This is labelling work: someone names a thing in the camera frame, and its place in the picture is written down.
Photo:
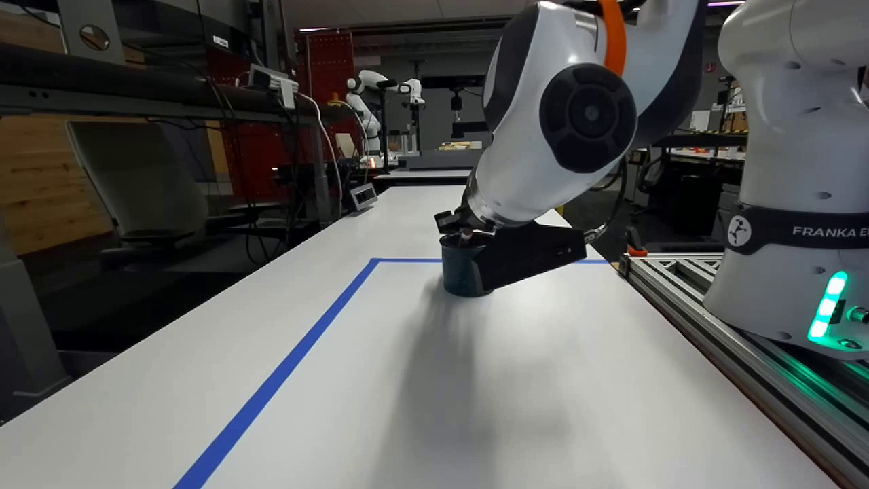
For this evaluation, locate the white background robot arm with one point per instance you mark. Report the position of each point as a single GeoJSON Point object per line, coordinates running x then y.
{"type": "Point", "coordinates": [368, 109]}

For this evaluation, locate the small orange bracket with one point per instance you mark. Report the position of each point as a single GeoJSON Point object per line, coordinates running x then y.
{"type": "Point", "coordinates": [637, 250]}

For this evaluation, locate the grey chair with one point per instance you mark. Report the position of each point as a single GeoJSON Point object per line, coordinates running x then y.
{"type": "Point", "coordinates": [146, 179]}

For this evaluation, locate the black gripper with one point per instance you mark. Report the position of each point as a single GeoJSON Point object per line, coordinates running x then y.
{"type": "Point", "coordinates": [462, 224]}

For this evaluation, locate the red cabinet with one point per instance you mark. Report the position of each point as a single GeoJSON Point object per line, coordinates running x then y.
{"type": "Point", "coordinates": [273, 153]}

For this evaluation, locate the wooden board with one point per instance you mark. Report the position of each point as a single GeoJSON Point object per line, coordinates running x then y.
{"type": "Point", "coordinates": [43, 190]}

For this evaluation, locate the small grey display device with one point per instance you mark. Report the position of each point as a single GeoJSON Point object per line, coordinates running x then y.
{"type": "Point", "coordinates": [363, 197]}

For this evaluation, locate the aluminium rail base frame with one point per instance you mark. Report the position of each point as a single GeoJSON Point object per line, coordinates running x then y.
{"type": "Point", "coordinates": [724, 327]}

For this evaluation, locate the black shelf beam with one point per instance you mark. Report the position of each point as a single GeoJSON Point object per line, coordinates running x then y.
{"type": "Point", "coordinates": [110, 88]}

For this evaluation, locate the blue tape line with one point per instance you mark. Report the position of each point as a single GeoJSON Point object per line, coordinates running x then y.
{"type": "Point", "coordinates": [273, 384]}

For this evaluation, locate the white power box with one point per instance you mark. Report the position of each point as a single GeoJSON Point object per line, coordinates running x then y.
{"type": "Point", "coordinates": [276, 84]}

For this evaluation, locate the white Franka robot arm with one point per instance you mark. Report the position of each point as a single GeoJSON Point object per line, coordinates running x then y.
{"type": "Point", "coordinates": [560, 118]}

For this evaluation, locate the dark green mug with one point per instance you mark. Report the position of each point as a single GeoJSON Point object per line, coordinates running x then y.
{"type": "Point", "coordinates": [454, 273]}

